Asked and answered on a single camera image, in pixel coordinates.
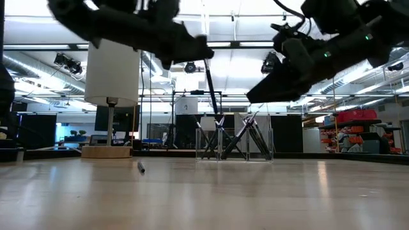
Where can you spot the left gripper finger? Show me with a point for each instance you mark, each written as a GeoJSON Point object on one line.
{"type": "Point", "coordinates": [203, 49]}

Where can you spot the white-shade wooden-base table lamp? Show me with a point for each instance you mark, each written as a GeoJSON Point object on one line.
{"type": "Point", "coordinates": [112, 73]}

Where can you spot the silver ventilation duct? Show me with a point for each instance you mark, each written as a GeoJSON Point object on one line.
{"type": "Point", "coordinates": [32, 75]}

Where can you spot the clear acrylic brush holder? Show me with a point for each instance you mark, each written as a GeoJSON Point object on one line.
{"type": "Point", "coordinates": [199, 153]}

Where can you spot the white board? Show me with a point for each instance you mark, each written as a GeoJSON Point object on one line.
{"type": "Point", "coordinates": [187, 105]}

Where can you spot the black ceiling spotlight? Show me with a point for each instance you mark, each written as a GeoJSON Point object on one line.
{"type": "Point", "coordinates": [68, 64]}
{"type": "Point", "coordinates": [395, 66]}
{"type": "Point", "coordinates": [190, 67]}

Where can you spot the storage shelf rack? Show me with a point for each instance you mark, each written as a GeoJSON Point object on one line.
{"type": "Point", "coordinates": [351, 123]}

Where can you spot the black stand frame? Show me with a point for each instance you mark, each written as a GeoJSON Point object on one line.
{"type": "Point", "coordinates": [196, 92]}

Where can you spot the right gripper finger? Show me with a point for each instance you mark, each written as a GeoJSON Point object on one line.
{"type": "Point", "coordinates": [281, 86]}

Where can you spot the black background monitor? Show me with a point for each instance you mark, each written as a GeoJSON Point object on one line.
{"type": "Point", "coordinates": [124, 118]}

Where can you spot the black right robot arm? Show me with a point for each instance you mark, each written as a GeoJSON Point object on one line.
{"type": "Point", "coordinates": [351, 41]}

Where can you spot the red storage bin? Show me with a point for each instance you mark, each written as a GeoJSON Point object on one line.
{"type": "Point", "coordinates": [356, 115]}

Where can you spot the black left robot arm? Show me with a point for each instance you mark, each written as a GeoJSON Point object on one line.
{"type": "Point", "coordinates": [105, 25]}

